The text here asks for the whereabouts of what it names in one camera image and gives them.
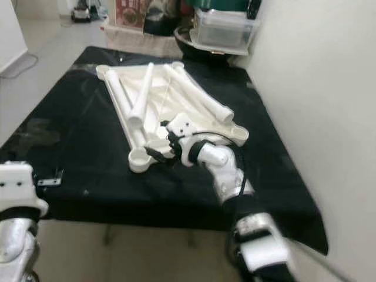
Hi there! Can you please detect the clear plastic storage box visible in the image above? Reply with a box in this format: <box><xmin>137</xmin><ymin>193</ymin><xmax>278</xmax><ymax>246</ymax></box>
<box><xmin>193</xmin><ymin>9</ymin><xmax>262</xmax><ymax>56</ymax></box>

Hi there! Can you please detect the red printed cardboard box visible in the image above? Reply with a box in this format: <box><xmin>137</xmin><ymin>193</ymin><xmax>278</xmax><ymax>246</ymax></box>
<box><xmin>115</xmin><ymin>0</ymin><xmax>150</xmax><ymax>30</ymax></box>

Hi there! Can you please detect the clear tape patch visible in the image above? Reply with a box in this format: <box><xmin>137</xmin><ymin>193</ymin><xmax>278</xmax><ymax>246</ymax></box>
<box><xmin>29</xmin><ymin>117</ymin><xmax>62</xmax><ymax>142</ymax></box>

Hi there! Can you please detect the black wok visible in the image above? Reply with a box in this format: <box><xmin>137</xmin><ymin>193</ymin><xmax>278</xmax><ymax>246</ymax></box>
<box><xmin>173</xmin><ymin>26</ymin><xmax>247</xmax><ymax>64</ymax></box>

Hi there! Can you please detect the beige cloth covered bench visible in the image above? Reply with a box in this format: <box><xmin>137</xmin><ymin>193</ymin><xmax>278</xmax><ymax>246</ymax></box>
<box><xmin>105</xmin><ymin>26</ymin><xmax>180</xmax><ymax>58</ymax></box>

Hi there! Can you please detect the black tablecloth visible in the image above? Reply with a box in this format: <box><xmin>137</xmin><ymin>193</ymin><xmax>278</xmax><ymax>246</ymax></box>
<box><xmin>0</xmin><ymin>46</ymin><xmax>330</xmax><ymax>256</ymax></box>

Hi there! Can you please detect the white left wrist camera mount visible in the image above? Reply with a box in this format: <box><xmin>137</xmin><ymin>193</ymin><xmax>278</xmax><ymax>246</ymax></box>
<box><xmin>0</xmin><ymin>162</ymin><xmax>49</xmax><ymax>218</ymax></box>

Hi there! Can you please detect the black room cable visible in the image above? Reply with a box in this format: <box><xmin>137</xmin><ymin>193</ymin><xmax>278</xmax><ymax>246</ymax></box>
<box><xmin>0</xmin><ymin>52</ymin><xmax>42</xmax><ymax>80</ymax></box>

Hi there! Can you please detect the green pot lid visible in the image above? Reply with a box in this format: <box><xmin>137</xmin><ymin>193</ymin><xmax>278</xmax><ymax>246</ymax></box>
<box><xmin>190</xmin><ymin>0</ymin><xmax>250</xmax><ymax>12</ymax></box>

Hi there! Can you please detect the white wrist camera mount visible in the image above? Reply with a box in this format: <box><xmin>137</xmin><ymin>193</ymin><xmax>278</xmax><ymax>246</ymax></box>
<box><xmin>166</xmin><ymin>113</ymin><xmax>203</xmax><ymax>168</ymax></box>
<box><xmin>0</xmin><ymin>162</ymin><xmax>49</xmax><ymax>218</ymax></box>

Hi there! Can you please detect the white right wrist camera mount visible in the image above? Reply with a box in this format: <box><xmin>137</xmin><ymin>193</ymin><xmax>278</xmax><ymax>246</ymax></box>
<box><xmin>166</xmin><ymin>113</ymin><xmax>203</xmax><ymax>168</ymax></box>

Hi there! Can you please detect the black plastic bag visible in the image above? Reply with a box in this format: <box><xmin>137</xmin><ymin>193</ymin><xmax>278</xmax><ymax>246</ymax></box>
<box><xmin>144</xmin><ymin>0</ymin><xmax>183</xmax><ymax>37</ymax></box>

